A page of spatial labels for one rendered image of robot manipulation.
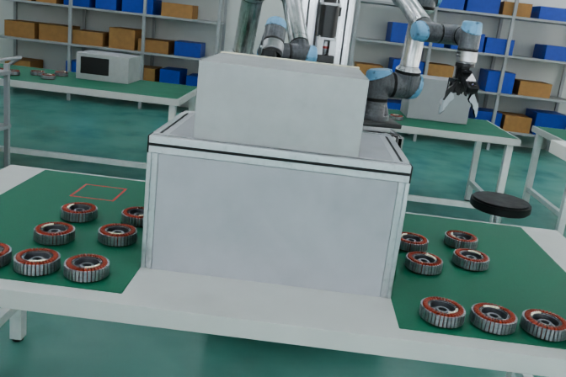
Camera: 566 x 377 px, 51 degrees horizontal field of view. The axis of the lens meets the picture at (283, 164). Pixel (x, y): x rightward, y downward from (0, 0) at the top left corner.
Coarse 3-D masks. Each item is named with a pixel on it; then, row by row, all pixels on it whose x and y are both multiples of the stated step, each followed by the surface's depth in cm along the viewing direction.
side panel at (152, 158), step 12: (156, 156) 153; (156, 168) 154; (156, 180) 155; (156, 192) 156; (144, 204) 157; (144, 216) 157; (144, 228) 158; (144, 240) 159; (144, 252) 160; (144, 264) 161
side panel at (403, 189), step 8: (400, 184) 152; (408, 184) 152; (400, 192) 152; (400, 200) 153; (400, 208) 154; (392, 216) 154; (400, 216) 154; (392, 224) 154; (400, 224) 154; (392, 232) 155; (400, 232) 155; (392, 240) 155; (400, 240) 155; (392, 248) 157; (392, 256) 157; (392, 264) 157; (384, 272) 158; (392, 272) 157; (384, 280) 158; (392, 280) 158; (384, 288) 159
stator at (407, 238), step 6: (402, 234) 198; (408, 234) 200; (414, 234) 200; (402, 240) 194; (408, 240) 198; (414, 240) 197; (420, 240) 197; (426, 240) 195; (402, 246) 193; (408, 246) 192; (414, 246) 192; (420, 246) 192; (426, 246) 194
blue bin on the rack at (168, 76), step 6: (168, 66) 846; (162, 72) 810; (168, 72) 809; (174, 72) 808; (180, 72) 812; (186, 72) 845; (162, 78) 812; (168, 78) 811; (174, 78) 810; (180, 78) 816
